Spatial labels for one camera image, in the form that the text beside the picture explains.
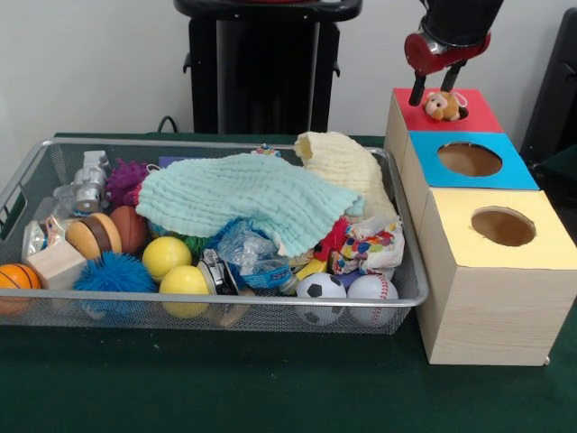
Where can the crumpled white colourful-dotted wrapper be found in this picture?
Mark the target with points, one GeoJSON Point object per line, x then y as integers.
{"type": "Point", "coordinates": [374, 248]}

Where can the small orange basketball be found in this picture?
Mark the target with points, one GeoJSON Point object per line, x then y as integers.
{"type": "Point", "coordinates": [15, 277]}

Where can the light blue muslin cloth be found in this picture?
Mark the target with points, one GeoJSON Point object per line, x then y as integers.
{"type": "Point", "coordinates": [234, 198]}

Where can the black chair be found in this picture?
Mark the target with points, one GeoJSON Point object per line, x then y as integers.
{"type": "Point", "coordinates": [554, 90]}

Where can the toy hamburger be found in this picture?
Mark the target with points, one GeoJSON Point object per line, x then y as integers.
{"type": "Point", "coordinates": [92, 234]}

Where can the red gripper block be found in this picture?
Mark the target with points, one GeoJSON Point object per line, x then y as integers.
{"type": "Point", "coordinates": [428, 58]}

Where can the small white baseball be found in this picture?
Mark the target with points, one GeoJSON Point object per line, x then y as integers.
{"type": "Point", "coordinates": [372, 288]}

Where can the silver toy robot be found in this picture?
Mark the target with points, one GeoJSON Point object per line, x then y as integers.
{"type": "Point", "coordinates": [88, 185]}

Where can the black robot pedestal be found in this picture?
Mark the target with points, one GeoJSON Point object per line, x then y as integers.
{"type": "Point", "coordinates": [252, 67]}

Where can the cream muslin cloth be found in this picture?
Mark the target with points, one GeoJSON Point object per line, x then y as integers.
{"type": "Point", "coordinates": [351, 167]}

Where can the small brown plush monkey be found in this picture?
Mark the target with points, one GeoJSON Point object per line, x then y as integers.
{"type": "Point", "coordinates": [444, 107]}

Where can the yellow foam ball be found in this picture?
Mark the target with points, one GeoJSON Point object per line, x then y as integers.
{"type": "Point", "coordinates": [185, 282]}
{"type": "Point", "coordinates": [167, 257]}

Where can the wooden box with three holes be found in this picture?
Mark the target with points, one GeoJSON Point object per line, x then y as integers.
{"type": "Point", "coordinates": [496, 315]}

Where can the small soccer ball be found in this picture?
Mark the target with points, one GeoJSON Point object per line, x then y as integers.
{"type": "Point", "coordinates": [320, 286]}

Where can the purple spiky rubber ball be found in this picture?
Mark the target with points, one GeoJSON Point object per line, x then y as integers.
{"type": "Point", "coordinates": [126, 180]}

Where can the blue spiky rubber ball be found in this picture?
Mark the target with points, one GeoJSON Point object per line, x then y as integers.
{"type": "Point", "coordinates": [112, 275]}

